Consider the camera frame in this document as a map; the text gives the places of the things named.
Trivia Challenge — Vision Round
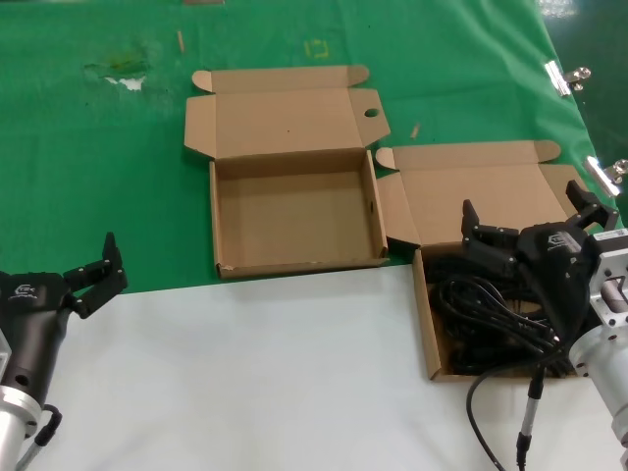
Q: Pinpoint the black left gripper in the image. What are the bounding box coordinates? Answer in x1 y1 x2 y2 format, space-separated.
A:
0 232 130 404

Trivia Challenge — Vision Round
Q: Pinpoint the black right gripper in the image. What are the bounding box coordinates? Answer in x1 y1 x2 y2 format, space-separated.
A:
459 180 620 344

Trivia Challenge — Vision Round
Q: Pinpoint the black power cord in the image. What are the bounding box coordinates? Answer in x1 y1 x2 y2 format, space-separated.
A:
431 277 565 357
444 342 578 379
422 242 521 290

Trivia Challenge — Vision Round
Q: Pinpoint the open cardboard box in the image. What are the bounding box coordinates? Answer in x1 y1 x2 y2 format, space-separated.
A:
183 65 393 281
375 139 598 383

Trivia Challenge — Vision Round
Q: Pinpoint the silver binder clip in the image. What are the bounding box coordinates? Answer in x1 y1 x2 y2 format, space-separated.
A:
582 156 628 198
544 60 593 97

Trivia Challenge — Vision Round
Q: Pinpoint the green table cloth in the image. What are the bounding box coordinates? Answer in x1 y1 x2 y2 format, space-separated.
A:
0 0 628 301

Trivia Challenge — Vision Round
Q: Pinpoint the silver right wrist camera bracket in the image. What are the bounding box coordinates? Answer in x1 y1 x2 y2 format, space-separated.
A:
586 228 628 328

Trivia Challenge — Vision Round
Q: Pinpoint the grey left wrist camera bracket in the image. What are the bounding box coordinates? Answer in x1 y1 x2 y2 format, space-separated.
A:
0 329 13 377

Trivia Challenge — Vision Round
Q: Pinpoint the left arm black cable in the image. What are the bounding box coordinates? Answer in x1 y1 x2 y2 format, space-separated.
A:
14 402 64 471

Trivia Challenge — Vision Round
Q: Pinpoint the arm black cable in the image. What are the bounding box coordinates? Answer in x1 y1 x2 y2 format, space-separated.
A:
14 402 64 471
465 342 575 471

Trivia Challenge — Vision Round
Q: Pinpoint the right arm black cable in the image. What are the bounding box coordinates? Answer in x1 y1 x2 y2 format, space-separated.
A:
465 342 575 471

